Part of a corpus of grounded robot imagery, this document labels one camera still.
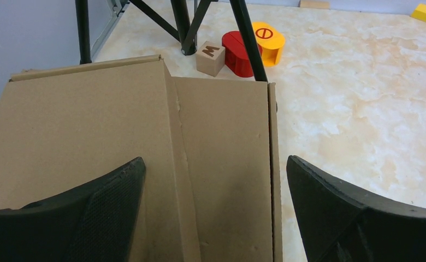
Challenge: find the folded closed cardboard box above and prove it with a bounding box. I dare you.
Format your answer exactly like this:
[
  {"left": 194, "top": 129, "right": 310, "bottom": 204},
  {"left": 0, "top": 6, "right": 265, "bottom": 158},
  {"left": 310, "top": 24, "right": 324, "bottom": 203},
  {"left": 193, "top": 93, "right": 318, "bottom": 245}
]
[{"left": 0, "top": 57, "right": 187, "bottom": 261}]

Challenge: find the black camera tripod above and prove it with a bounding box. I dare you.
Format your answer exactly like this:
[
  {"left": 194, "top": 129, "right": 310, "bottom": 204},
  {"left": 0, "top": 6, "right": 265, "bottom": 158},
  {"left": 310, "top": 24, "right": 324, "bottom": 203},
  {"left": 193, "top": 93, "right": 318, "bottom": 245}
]
[{"left": 74, "top": 0, "right": 268, "bottom": 82}]

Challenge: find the small wooden block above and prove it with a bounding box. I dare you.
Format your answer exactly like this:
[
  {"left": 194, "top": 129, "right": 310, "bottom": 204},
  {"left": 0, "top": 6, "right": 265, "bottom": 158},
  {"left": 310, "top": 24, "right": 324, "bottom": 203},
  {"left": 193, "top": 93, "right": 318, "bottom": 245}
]
[{"left": 299, "top": 0, "right": 330, "bottom": 9}]

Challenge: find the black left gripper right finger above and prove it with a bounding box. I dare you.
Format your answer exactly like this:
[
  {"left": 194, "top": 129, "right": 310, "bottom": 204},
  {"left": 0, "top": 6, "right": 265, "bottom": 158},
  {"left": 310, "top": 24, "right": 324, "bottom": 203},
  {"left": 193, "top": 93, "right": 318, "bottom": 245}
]
[{"left": 286, "top": 156, "right": 426, "bottom": 261}]

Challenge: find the small wooden cube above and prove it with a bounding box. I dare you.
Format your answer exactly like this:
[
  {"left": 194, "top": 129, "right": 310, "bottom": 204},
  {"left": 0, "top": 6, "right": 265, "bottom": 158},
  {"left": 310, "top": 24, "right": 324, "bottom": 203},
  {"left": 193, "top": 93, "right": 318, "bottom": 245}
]
[{"left": 195, "top": 41, "right": 226, "bottom": 77}]

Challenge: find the cardboard box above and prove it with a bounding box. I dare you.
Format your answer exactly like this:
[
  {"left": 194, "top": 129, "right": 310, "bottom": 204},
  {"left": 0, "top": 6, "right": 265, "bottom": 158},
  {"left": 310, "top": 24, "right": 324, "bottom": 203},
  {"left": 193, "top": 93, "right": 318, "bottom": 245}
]
[
  {"left": 0, "top": 57, "right": 187, "bottom": 261},
  {"left": 173, "top": 76, "right": 283, "bottom": 261}
]

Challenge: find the orange round toy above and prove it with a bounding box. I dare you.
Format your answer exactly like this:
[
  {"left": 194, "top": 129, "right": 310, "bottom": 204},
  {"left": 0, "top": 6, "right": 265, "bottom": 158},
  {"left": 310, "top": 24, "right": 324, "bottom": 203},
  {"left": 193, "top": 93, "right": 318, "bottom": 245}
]
[{"left": 252, "top": 22, "right": 286, "bottom": 67}]

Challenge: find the aluminium frame rail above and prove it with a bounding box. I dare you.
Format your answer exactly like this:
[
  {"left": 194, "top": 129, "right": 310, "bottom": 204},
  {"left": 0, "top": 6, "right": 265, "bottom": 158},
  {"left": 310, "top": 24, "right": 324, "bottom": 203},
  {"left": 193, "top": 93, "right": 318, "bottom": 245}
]
[{"left": 88, "top": 0, "right": 129, "bottom": 59}]

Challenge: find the red round toy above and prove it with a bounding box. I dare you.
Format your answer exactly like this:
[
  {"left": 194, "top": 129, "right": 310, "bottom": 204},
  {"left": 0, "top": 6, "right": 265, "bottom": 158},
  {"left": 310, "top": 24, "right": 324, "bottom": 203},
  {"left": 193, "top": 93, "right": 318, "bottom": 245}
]
[{"left": 222, "top": 31, "right": 254, "bottom": 78}]

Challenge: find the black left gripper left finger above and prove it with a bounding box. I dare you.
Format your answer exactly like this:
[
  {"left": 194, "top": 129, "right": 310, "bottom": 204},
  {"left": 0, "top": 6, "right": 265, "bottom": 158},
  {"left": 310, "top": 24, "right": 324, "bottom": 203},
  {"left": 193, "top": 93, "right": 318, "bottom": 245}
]
[{"left": 0, "top": 157, "right": 146, "bottom": 261}]

